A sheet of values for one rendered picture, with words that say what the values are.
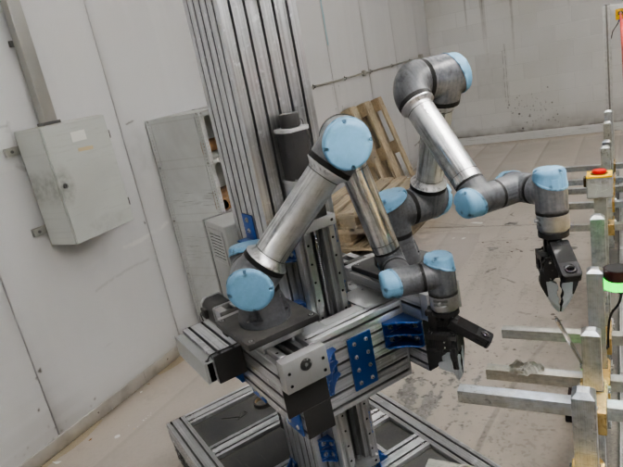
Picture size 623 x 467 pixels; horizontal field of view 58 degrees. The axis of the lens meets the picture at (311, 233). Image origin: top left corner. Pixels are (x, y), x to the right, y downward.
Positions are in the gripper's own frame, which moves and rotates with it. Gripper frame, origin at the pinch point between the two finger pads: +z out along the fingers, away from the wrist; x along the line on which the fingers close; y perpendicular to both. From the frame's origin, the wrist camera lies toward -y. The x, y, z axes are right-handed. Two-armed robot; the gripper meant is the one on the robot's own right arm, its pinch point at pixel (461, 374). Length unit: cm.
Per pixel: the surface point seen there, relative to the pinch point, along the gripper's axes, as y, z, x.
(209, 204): 189, -15, -139
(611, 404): -36.5, -13.5, 25.1
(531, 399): -22.0, -13.3, 26.4
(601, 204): -33, -30, -53
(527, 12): 76, -99, -775
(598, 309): -33.6, -20.0, -2.4
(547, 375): -21.9, -3.2, 1.4
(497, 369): -9.8, -3.4, 0.9
